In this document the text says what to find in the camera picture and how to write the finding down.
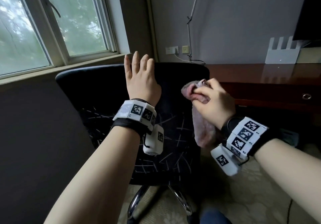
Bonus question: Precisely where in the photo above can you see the person's left hand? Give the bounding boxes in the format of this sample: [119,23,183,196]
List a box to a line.
[124,51,162,106]

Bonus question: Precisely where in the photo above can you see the person's right hand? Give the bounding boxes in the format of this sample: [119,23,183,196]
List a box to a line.
[192,78,236,130]

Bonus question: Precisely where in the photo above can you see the pink cleaning cloth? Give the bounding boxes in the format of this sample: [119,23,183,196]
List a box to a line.
[181,78,222,148]

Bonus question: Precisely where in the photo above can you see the black office chair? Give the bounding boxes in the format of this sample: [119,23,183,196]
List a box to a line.
[55,62,211,224]

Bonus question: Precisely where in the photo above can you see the person's right forearm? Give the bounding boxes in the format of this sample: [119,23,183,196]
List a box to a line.
[253,138,321,224]

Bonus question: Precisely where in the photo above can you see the person's left forearm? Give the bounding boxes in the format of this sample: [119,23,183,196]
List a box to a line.
[44,126,141,224]

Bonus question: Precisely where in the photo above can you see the left wrist marker band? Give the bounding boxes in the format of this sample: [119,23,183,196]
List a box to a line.
[111,99,157,135]

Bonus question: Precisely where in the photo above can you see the wrist marker band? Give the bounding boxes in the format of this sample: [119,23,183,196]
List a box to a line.
[111,99,157,135]
[220,116,275,160]

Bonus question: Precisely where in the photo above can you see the right wrist marker band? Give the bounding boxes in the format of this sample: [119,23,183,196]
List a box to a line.
[220,116,275,160]

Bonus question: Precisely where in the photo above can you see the red wooden table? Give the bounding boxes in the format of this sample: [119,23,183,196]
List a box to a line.
[200,62,321,111]

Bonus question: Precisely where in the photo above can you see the beige window sill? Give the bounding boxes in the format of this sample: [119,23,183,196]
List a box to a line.
[0,53,132,86]

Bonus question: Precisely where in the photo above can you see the white router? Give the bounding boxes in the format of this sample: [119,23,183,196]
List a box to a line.
[264,36,301,65]

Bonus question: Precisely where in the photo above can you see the beige box device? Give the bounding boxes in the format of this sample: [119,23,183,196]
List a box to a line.
[296,47,321,64]

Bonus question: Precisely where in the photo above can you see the blue trousers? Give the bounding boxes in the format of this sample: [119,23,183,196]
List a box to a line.
[200,207,232,224]

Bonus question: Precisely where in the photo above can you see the black television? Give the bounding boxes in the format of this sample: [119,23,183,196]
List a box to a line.
[292,0,321,42]

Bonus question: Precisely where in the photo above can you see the black lamp cable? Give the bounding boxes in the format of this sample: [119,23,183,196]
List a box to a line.
[188,54,206,65]

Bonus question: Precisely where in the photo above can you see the grey window handle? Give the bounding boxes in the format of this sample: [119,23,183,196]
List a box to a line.
[46,0,62,19]

